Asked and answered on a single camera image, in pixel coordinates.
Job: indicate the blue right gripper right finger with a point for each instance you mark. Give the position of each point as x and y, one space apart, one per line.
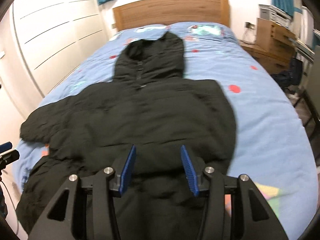
194 167

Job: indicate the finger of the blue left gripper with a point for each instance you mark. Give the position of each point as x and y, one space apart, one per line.
5 147

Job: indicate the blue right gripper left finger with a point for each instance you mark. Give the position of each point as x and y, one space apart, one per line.
123 167

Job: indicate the black hooded puffer jacket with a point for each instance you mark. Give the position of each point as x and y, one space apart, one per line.
148 105

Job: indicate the blue patterned bed duvet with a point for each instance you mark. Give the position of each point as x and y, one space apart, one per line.
272 146

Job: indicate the white sliding wardrobe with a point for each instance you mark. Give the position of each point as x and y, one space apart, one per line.
42 42

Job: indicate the dark bag on floor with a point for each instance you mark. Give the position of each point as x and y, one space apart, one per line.
290 77

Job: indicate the wooden bedside drawer unit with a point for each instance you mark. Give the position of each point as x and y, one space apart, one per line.
273 47

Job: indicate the wooden headboard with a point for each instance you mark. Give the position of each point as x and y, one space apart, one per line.
167 12

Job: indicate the white printer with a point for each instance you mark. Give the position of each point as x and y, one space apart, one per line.
274 14

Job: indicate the wall power socket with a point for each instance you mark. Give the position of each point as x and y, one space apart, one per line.
249 25

